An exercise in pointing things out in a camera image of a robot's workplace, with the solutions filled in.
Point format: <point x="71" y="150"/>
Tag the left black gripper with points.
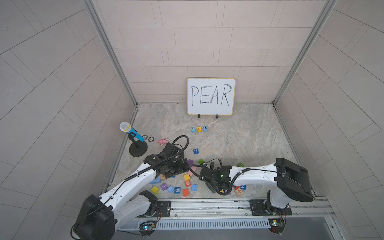
<point x="182" y="165"/>

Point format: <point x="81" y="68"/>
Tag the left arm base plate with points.
<point x="158" y="209"/>

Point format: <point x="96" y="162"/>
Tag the blue arch block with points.
<point x="156" y="181"/>

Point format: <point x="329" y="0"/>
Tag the orange 0 block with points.
<point x="188" y="183"/>

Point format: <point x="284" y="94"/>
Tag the blue toy microphone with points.
<point x="127" y="128"/>

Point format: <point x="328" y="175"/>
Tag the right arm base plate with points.
<point x="264" y="208"/>

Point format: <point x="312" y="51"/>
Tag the blue 9 block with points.
<point x="177" y="190"/>

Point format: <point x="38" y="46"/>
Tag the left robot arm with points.
<point x="100" y="217"/>

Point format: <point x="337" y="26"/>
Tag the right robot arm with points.
<point x="290" y="181"/>

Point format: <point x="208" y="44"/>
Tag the green D block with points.
<point x="241" y="164"/>

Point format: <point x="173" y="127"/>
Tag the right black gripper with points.
<point x="205" y="174"/>

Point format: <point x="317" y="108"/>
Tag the pink pig toy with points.
<point x="162" y="142"/>

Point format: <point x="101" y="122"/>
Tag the white board reading PEAR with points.
<point x="211" y="96"/>

